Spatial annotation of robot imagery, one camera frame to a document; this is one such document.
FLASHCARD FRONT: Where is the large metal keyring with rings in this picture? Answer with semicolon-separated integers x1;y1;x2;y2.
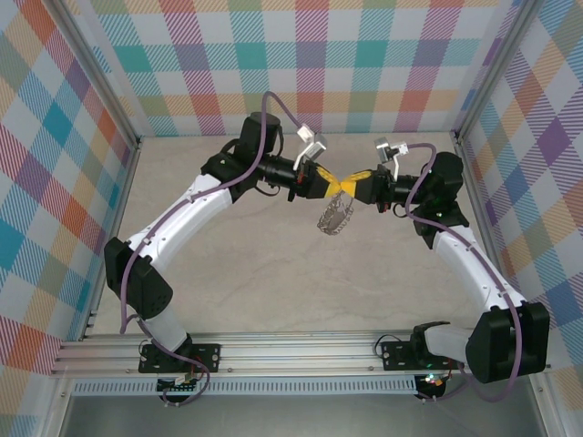
315;188;357;237

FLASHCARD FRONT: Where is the right controller board with lights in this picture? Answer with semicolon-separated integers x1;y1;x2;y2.
416;371;450;392

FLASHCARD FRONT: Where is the grey metal shelf panel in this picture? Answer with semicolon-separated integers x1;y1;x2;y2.
58;394;547;437

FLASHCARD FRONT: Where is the left controller board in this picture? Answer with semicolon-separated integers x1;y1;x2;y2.
156;375;201;395

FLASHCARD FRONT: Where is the aluminium side rail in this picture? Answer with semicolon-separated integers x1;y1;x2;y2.
79;136;143;340
453;131;514;306

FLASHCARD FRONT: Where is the aluminium frame post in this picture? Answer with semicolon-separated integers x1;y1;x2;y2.
450;0;543;145
45;0;143;147

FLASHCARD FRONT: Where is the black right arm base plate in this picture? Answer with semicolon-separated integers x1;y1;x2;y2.
381;339;464;371

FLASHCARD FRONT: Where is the aluminium mounting rail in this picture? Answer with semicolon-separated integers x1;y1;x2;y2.
49;330;552;377

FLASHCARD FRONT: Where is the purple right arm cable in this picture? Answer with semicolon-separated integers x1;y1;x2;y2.
404;143;525;405

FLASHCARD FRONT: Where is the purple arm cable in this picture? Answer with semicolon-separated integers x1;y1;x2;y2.
118;91;302;408
404;143;525;405

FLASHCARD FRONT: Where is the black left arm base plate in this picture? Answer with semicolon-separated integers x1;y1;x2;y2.
138;341;223;374

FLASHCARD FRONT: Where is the white slotted cable duct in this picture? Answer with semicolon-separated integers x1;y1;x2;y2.
72;376;418;396

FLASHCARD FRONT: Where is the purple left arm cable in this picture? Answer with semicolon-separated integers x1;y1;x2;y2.
118;91;302;408

